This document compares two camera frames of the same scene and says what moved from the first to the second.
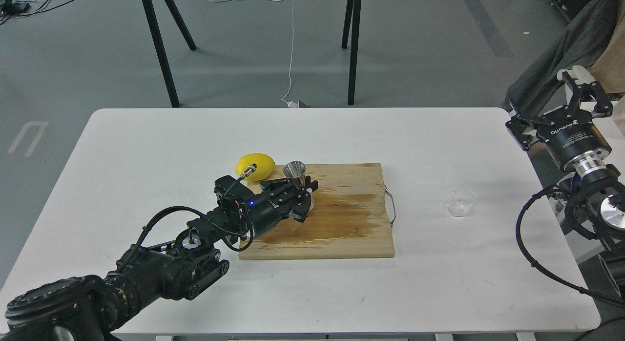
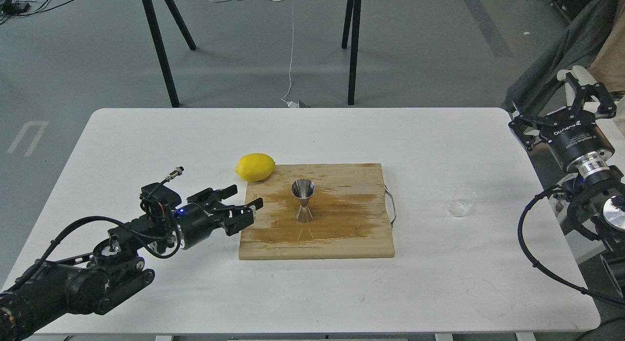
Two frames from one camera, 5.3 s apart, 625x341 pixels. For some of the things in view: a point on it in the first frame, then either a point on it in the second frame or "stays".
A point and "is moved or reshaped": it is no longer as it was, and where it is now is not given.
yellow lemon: (265, 166) stays
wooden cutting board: (350, 217) stays
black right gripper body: (568, 138) stays
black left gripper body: (265, 212) → (197, 222)
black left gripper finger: (277, 186) → (210, 195)
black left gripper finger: (301, 211) → (235, 218)
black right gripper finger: (603, 105) stays
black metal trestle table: (353, 19) stays
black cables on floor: (18, 5) stays
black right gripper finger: (516, 126) stays
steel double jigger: (296, 170) is moved or reshaped
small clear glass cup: (461, 199) stays
